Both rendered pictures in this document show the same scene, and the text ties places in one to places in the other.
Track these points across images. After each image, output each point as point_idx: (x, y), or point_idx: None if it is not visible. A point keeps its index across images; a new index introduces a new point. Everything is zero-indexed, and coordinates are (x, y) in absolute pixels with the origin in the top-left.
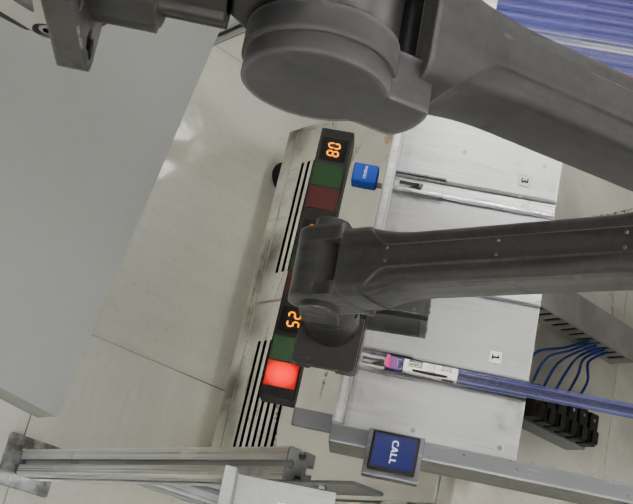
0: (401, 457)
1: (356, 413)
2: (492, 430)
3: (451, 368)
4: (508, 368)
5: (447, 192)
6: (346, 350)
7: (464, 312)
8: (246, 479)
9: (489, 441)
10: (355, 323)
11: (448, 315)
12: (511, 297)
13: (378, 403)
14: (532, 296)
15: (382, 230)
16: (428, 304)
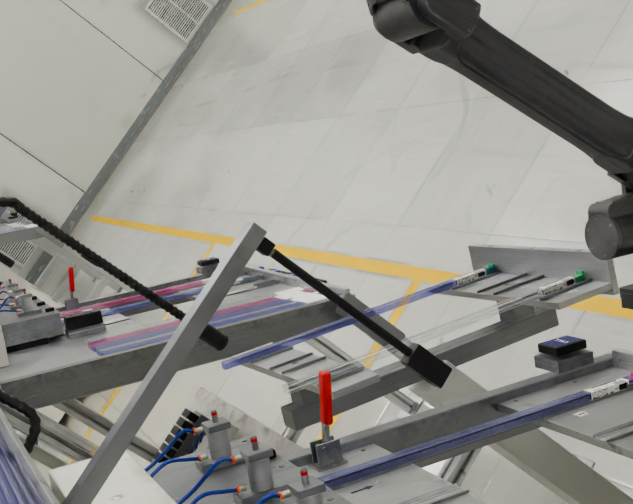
0: (554, 342)
1: (615, 370)
2: (531, 401)
3: (595, 390)
4: (565, 415)
5: None
6: None
7: None
8: (604, 284)
9: (525, 399)
10: None
11: None
12: (620, 430)
13: (611, 376)
14: (608, 437)
15: (631, 118)
16: (594, 208)
